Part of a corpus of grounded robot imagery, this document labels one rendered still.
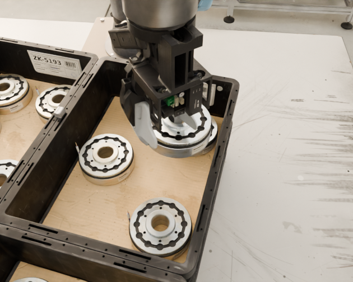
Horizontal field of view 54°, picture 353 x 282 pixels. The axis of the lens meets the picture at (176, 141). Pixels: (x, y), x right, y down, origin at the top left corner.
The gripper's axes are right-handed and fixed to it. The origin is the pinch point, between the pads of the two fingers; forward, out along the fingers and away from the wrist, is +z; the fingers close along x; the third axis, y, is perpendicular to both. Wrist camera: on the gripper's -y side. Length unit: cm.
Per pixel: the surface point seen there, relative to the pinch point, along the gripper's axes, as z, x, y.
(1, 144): 16.5, -23.0, -25.9
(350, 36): 100, 194, -83
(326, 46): 29, 77, -26
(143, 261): 6.3, -10.6, 14.3
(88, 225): 16.4, -14.6, 0.2
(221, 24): 100, 127, -141
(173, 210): 13.2, -1.5, 6.9
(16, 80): 13.4, -15.0, -39.8
